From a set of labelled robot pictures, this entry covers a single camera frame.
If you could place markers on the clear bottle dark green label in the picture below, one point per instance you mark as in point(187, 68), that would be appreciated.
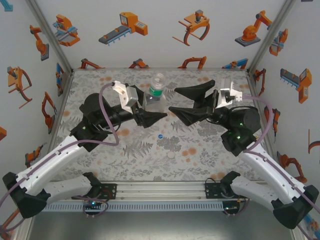
point(155, 92)

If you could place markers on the blue bottle cap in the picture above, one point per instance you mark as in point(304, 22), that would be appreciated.
point(160, 136)

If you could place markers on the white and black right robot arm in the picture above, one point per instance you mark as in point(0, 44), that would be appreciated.
point(262, 162)

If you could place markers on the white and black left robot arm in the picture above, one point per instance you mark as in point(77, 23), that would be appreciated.
point(50, 160)

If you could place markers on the floral patterned table mat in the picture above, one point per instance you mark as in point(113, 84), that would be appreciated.
point(140, 162)

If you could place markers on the small controller circuit board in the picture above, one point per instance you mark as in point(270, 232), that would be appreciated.
point(231, 207)
point(92, 203)

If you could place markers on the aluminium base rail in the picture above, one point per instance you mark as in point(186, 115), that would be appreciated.
point(160, 191)

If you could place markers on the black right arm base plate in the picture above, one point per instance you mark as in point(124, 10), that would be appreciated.
point(211, 191)

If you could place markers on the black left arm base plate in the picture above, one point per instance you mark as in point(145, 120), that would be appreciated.
point(111, 190)

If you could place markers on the aluminium frame post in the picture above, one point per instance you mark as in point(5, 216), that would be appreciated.
point(269, 37)
point(51, 37)

